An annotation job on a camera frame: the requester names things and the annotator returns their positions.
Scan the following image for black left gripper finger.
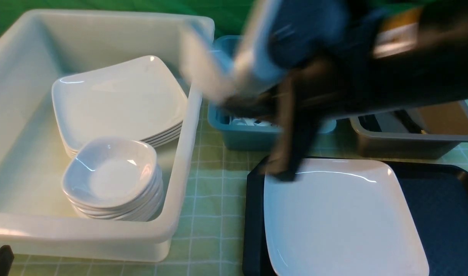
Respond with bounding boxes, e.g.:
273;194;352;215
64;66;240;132
0;245;15;276

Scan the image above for large white square rice plate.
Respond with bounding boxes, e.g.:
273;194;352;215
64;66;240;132
264;158;430;276

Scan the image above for top stacked white square plate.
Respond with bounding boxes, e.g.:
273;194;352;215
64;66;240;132
51;56;188;152

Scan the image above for large white plastic tub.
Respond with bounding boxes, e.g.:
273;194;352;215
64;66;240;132
0;9;215;263

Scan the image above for top stacked white bowl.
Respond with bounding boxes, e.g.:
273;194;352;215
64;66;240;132
62;137;158;209

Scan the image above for lower stacked white bowls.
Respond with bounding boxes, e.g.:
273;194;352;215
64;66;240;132
69;166;165;222

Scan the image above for lower stacked white plates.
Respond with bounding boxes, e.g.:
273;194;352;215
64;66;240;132
61;121;182;158

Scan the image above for green checkered tablecloth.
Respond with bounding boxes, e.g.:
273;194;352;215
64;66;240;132
0;75;468;276

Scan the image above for blue plastic spoon bin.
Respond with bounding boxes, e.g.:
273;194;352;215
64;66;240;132
207;35;337;151

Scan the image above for green backdrop cloth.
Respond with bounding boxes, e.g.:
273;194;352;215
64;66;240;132
0;0;253;37

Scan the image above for black plastic serving tray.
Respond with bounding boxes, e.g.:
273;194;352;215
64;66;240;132
241;156;468;276

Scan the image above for brown plastic chopstick bin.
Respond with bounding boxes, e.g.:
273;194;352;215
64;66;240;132
350;101;468;159

